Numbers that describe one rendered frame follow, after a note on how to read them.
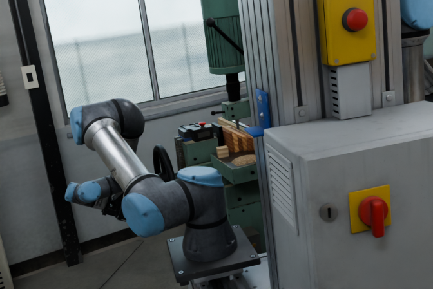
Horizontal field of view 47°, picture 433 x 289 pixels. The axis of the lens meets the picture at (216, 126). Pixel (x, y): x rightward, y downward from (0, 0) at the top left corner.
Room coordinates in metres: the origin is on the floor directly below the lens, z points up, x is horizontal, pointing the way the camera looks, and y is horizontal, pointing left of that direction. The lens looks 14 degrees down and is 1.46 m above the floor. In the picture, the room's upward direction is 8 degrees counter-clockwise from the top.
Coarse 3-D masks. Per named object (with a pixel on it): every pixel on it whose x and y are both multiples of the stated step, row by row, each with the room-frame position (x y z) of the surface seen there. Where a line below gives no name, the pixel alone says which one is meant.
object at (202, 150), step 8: (184, 144) 1.84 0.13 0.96; (192, 144) 1.84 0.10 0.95; (200, 144) 1.85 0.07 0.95; (208, 144) 1.86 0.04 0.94; (216, 144) 1.87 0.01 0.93; (184, 152) 1.86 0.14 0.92; (192, 152) 1.84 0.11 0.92; (200, 152) 1.85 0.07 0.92; (208, 152) 1.86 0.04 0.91; (216, 152) 1.87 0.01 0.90; (192, 160) 1.84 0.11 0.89; (200, 160) 1.85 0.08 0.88; (208, 160) 1.86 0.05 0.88
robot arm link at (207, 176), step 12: (192, 168) 1.27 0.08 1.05; (204, 168) 1.27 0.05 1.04; (180, 180) 1.21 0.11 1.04; (192, 180) 1.19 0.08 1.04; (204, 180) 1.19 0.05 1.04; (216, 180) 1.21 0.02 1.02; (192, 192) 1.17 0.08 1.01; (204, 192) 1.19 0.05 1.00; (216, 192) 1.20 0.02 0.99; (192, 204) 1.16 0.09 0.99; (204, 204) 1.18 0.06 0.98; (216, 204) 1.20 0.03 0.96; (192, 216) 1.17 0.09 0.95; (204, 216) 1.19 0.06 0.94; (216, 216) 1.20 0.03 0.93
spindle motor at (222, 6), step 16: (208, 0) 1.93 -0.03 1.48; (224, 0) 1.91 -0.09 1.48; (208, 16) 1.94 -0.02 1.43; (224, 16) 1.91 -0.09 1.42; (208, 32) 1.95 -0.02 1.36; (224, 32) 1.92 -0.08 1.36; (240, 32) 1.93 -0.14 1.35; (208, 48) 1.96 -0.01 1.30; (224, 48) 1.91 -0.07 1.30; (224, 64) 1.92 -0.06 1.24; (240, 64) 1.92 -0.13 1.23
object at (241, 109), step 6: (222, 102) 2.01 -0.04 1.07; (228, 102) 1.99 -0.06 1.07; (234, 102) 1.98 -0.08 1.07; (240, 102) 1.97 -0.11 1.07; (246, 102) 1.98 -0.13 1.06; (222, 108) 2.00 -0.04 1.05; (228, 108) 1.95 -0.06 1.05; (234, 108) 1.96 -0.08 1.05; (240, 108) 1.97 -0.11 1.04; (246, 108) 1.98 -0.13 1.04; (222, 114) 2.01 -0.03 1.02; (228, 114) 1.95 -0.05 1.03; (234, 114) 1.96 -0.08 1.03; (240, 114) 1.97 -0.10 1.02; (246, 114) 1.98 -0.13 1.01; (228, 120) 1.96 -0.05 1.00
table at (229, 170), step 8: (240, 152) 1.83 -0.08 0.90; (248, 152) 1.82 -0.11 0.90; (216, 160) 1.79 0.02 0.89; (224, 160) 1.75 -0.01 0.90; (232, 160) 1.74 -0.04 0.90; (216, 168) 1.81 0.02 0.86; (224, 168) 1.72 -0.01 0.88; (232, 168) 1.65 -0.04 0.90; (240, 168) 1.65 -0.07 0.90; (248, 168) 1.66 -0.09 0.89; (256, 168) 1.67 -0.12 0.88; (224, 176) 1.73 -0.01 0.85; (232, 176) 1.65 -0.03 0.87; (240, 176) 1.65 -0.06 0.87; (248, 176) 1.66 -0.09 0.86; (256, 176) 1.67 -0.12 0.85
